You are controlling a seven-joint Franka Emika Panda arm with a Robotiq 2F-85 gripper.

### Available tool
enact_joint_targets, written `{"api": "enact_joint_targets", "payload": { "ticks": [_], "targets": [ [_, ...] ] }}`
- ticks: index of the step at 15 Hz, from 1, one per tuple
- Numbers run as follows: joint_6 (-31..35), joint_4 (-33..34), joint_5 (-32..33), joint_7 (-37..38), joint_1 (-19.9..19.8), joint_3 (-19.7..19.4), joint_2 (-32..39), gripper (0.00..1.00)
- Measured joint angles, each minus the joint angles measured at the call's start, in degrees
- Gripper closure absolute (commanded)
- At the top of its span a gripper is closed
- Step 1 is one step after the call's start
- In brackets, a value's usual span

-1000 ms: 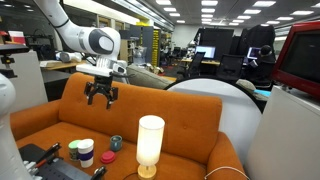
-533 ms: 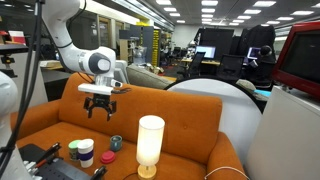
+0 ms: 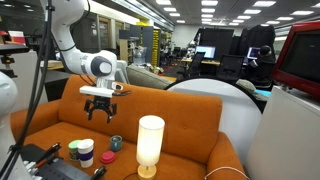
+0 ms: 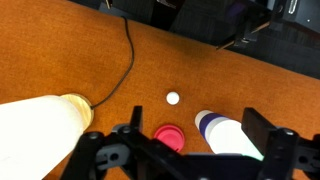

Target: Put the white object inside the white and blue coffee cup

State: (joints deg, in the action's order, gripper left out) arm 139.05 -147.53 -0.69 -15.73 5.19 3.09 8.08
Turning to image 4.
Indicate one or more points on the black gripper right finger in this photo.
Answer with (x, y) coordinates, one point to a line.
(280, 150)

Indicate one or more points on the pink round lid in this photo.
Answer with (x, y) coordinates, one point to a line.
(170, 136)

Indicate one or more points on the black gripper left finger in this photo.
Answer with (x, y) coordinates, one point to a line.
(90, 156)

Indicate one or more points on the white lamp with wooden base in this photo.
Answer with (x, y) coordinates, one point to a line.
(33, 133)

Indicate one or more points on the white and blue coffee cup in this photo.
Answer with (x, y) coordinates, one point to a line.
(226, 133)

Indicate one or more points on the black and orange clamp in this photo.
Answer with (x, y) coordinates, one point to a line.
(245, 35)

